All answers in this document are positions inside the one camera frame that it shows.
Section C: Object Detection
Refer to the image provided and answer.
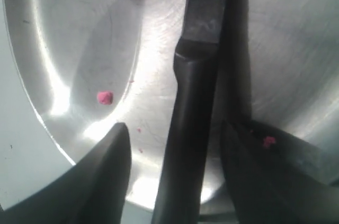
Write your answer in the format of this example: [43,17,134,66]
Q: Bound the small pink dough crumb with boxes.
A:
[96,91,114,105]

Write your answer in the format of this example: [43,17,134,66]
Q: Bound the black knife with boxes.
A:
[151,0,227,223]

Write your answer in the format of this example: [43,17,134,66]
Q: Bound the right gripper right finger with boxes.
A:
[221,121,338,223]

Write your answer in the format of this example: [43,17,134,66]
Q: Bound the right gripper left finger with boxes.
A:
[1,123,131,223]

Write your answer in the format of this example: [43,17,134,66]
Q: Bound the round stainless steel plate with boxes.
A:
[3,0,338,209]

